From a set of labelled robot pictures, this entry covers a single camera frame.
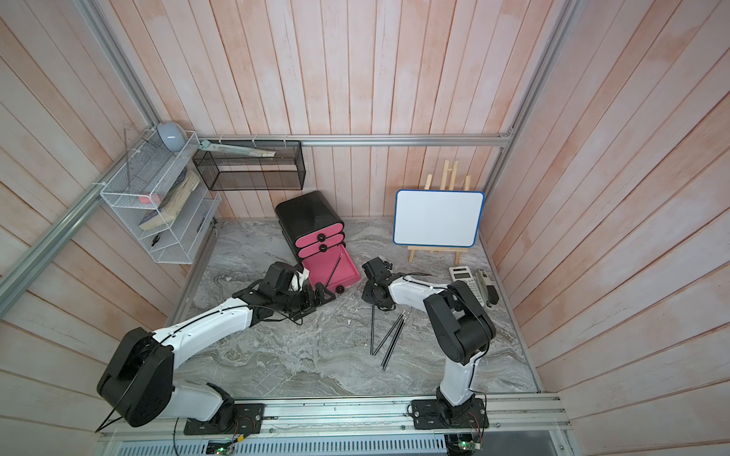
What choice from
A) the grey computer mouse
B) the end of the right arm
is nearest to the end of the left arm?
the end of the right arm

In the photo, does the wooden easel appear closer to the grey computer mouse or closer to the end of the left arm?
the end of the left arm

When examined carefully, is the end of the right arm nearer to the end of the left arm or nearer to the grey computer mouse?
the end of the left arm

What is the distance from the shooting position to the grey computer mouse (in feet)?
2.73
